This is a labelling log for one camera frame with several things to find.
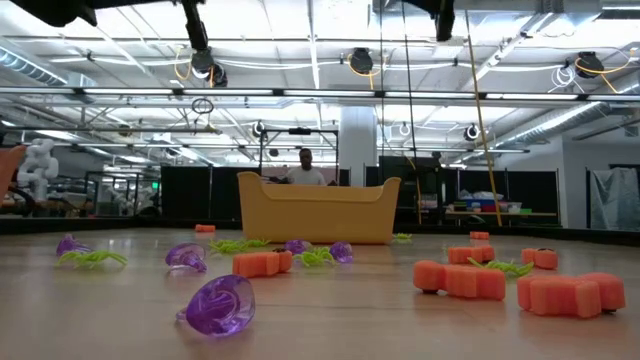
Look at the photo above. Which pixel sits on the black framed enclosure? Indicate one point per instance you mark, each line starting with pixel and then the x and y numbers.
pixel 122 195

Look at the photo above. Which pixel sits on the yellow plastic bin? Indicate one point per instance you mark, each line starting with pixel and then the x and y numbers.
pixel 320 210

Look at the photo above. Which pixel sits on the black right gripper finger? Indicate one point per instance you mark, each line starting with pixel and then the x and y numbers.
pixel 444 22

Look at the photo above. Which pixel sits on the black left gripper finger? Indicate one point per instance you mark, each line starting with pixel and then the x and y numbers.
pixel 196 25

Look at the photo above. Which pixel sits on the black partition panel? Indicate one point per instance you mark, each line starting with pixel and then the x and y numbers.
pixel 197 192

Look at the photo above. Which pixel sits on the white column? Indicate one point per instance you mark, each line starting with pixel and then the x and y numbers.
pixel 357 145

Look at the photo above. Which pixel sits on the small black ceiling reel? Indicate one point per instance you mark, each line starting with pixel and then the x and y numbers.
pixel 258 129
pixel 471 132

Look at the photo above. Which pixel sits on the black stand frame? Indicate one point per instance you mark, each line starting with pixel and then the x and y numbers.
pixel 299 131

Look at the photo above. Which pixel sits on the person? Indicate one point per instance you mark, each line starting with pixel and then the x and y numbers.
pixel 305 172

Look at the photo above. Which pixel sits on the white humanoid robot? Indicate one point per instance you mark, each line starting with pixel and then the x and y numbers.
pixel 37 167

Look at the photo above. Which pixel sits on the green plastic spider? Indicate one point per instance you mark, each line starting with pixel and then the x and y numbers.
pixel 225 246
pixel 401 236
pixel 256 242
pixel 502 267
pixel 90 257
pixel 315 257

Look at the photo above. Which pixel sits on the wooden table with supplies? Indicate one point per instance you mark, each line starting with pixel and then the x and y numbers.
pixel 500 214

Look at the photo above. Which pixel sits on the grey plastic sheet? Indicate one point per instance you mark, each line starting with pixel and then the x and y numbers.
pixel 615 197

